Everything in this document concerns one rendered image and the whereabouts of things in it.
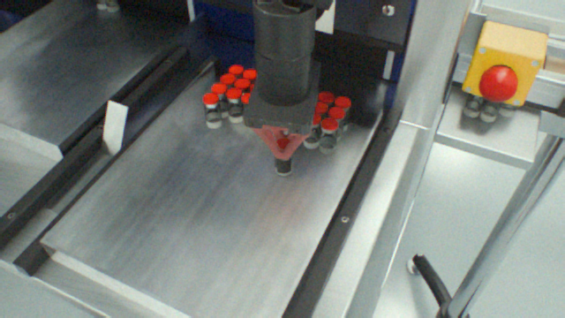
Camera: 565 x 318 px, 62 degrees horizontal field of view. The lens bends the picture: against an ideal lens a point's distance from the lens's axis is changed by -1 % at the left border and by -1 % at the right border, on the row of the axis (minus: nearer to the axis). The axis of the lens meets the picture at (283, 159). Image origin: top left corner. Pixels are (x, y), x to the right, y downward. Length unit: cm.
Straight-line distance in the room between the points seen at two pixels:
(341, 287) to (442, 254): 114
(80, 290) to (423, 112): 46
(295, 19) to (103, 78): 42
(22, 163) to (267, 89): 36
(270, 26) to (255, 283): 26
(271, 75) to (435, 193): 137
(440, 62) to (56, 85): 55
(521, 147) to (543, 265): 107
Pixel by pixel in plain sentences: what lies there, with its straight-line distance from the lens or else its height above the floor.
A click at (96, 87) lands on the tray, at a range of 77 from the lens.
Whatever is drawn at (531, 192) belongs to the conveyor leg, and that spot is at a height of 68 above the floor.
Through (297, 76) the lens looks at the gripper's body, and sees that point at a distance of 46.
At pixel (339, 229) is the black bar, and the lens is 52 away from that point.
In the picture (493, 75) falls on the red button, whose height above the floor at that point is 101.
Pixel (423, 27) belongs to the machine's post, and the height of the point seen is 103.
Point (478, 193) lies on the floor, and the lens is 183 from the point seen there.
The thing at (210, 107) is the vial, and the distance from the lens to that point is 63.
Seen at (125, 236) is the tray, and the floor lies 88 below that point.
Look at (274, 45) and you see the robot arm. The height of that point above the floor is 109.
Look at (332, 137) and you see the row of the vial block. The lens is 59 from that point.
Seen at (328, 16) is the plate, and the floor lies 101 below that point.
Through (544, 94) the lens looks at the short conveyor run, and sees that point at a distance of 75.
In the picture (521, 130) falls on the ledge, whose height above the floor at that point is 88.
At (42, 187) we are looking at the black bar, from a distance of 62.
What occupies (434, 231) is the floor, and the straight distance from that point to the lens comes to 168.
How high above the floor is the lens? 133
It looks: 48 degrees down
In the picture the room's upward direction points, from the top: straight up
